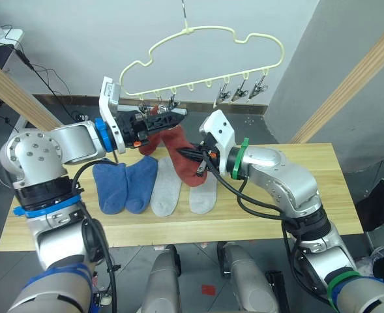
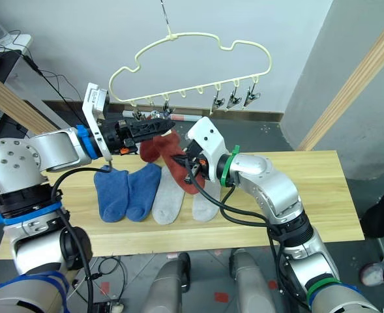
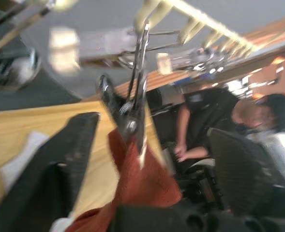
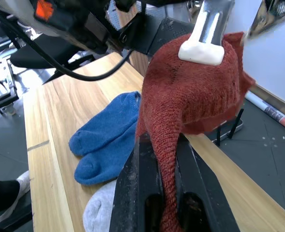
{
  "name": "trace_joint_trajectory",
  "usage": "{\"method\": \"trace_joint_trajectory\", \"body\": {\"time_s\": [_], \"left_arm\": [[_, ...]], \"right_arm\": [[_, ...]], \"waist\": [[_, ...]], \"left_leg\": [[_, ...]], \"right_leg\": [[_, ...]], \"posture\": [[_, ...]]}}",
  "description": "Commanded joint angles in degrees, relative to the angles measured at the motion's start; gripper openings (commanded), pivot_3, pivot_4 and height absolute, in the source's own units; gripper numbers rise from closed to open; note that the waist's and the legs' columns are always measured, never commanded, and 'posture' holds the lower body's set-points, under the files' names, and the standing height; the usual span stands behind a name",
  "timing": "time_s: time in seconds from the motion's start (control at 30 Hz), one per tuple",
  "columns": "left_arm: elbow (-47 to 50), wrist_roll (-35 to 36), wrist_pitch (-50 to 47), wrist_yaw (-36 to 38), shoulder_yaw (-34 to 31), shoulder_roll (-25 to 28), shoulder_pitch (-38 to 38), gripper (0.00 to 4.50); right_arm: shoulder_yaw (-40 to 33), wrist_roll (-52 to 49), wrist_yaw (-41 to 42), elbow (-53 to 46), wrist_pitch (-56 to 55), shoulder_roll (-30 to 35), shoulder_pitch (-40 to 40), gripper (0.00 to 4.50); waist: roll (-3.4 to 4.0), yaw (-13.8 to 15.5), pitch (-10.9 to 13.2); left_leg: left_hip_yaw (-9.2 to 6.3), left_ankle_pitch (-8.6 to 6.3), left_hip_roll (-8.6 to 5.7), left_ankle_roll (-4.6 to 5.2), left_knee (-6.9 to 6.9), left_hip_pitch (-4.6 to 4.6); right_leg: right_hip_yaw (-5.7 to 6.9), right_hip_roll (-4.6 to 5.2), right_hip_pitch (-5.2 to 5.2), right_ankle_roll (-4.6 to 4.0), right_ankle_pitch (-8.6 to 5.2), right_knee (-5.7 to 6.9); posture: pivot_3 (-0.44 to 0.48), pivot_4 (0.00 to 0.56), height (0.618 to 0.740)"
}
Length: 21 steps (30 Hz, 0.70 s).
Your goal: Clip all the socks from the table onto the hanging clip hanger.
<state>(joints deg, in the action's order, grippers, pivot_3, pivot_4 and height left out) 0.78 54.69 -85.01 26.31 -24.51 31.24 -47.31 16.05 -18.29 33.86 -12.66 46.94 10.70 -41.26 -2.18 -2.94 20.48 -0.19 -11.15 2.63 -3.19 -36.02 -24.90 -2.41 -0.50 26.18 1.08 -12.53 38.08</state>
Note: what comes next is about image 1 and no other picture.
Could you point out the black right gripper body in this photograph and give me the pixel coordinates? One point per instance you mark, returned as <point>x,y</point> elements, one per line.
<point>208,146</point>

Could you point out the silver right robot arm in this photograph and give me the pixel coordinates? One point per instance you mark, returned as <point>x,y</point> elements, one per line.
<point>276,176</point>

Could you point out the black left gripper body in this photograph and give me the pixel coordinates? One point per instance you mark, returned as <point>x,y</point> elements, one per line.
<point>128,125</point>

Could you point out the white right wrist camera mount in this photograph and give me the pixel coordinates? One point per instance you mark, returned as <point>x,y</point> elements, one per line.
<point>221,127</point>

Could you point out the black bar under table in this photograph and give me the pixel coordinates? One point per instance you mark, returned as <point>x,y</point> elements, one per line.
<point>277,290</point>

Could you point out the wooden beam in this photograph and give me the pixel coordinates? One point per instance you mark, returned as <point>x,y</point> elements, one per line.
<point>19,94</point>
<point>348,84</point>

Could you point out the brown baseboard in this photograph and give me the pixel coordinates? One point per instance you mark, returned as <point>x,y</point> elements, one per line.
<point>198,109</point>

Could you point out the grey sock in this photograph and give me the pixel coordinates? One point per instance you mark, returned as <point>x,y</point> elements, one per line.
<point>165,192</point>
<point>203,197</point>

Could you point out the white box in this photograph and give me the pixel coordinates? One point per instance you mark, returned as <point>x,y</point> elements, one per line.
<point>12,35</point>

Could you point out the metal hanger hook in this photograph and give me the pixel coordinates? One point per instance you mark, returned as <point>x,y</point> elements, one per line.
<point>185,14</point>

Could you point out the blue sock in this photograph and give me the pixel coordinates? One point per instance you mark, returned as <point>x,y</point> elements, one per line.
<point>108,189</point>
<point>139,186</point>

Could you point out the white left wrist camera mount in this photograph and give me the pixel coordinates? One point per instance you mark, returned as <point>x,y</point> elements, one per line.
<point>108,104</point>

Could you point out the grey robot leg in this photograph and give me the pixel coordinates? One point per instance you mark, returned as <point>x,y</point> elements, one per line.
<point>244,280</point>
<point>164,277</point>

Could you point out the metal hanger clip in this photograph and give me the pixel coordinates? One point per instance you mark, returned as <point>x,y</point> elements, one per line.
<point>172,103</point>
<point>258,90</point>
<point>161,107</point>
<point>142,107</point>
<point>239,93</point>
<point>223,95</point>

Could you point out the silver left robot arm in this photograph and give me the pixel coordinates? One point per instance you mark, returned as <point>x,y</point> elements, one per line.
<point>35,156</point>

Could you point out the red floor tape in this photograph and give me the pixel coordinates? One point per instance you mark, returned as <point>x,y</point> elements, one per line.
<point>208,289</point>

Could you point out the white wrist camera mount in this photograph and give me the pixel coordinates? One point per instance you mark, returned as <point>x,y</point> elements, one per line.
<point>108,104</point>
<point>221,127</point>

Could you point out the cream cloud-shaped clip hanger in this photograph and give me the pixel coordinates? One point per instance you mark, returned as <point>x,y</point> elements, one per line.
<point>211,28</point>

